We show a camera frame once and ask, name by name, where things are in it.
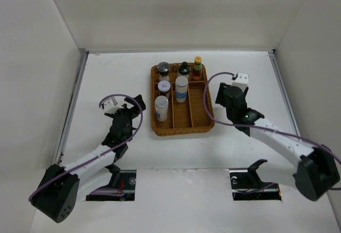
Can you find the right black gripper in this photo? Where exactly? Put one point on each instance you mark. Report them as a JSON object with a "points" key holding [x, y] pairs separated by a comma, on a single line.
{"points": [[220, 94]]}

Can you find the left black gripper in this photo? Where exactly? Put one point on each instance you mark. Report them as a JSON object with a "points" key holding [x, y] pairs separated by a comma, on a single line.
{"points": [[134, 111]]}

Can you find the red sauce bottle yellow cap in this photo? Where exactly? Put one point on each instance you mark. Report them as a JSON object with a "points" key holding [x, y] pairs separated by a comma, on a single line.
{"points": [[197, 69]]}

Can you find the silver-lid white blue canister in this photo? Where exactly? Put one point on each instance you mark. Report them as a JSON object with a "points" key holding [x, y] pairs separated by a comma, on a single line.
{"points": [[181, 89]]}

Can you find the black-knob salt shaker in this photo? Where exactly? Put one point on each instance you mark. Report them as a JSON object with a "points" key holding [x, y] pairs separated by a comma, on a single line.
{"points": [[184, 70]]}

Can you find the grey-lid dark spice jar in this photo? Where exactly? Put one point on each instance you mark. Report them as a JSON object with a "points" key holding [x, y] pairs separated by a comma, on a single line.
{"points": [[164, 88]]}

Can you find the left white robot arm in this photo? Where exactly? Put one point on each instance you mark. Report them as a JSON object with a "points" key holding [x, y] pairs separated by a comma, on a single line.
{"points": [[57, 192]]}

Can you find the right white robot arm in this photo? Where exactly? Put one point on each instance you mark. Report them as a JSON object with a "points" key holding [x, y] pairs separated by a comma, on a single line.
{"points": [[313, 171]]}

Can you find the brown wicker divided tray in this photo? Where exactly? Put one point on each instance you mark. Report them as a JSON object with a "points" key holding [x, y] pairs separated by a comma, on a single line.
{"points": [[187, 117]]}

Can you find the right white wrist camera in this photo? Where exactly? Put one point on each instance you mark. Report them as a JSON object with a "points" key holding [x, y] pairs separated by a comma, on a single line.
{"points": [[241, 81]]}

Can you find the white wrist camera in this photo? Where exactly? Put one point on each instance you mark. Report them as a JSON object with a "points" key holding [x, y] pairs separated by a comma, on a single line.
{"points": [[110, 106], [241, 81]]}

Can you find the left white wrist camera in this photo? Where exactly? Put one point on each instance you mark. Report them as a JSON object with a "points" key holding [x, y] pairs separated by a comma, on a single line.
{"points": [[110, 106]]}

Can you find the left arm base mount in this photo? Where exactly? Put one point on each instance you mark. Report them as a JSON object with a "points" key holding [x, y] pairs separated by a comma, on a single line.
{"points": [[120, 188]]}

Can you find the left metal frame rail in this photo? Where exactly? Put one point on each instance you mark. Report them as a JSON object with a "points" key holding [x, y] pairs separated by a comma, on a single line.
{"points": [[61, 144]]}

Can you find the metal frame rail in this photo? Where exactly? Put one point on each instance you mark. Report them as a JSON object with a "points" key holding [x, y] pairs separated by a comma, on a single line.
{"points": [[283, 91], [61, 144]]}

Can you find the right metal frame rail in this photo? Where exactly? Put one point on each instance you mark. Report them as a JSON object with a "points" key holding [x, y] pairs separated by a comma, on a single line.
{"points": [[283, 91]]}

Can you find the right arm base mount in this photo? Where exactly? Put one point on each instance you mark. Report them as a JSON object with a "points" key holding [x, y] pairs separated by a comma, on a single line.
{"points": [[247, 186]]}

